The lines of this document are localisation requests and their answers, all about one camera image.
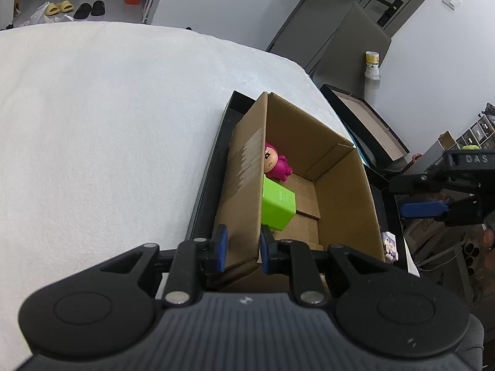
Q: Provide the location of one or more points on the black tray brown inside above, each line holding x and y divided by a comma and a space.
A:
380, 146

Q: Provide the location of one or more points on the yellow capped white bottle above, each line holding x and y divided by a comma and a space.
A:
372, 76

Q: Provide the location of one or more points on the black slipper pair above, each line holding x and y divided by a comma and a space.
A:
85, 10

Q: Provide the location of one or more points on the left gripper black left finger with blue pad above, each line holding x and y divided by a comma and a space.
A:
191, 264

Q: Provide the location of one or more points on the green cube charger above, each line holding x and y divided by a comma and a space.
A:
278, 205

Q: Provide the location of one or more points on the small white cartoon figure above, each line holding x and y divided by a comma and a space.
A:
390, 248

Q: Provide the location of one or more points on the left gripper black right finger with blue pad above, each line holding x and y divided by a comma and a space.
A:
295, 260

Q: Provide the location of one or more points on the grey door with handle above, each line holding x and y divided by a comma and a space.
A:
309, 29

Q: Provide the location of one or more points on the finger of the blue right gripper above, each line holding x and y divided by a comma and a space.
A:
429, 209

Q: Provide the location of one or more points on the black shallow tray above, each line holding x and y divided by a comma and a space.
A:
208, 198

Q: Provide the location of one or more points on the grey leaning board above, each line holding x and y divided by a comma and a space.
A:
342, 65

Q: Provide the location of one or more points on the yellow slipper pair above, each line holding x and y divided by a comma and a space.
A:
63, 7

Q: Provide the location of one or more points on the magenta monster figure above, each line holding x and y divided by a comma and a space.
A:
276, 166

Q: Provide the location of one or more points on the brown cardboard box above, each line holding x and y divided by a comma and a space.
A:
333, 199

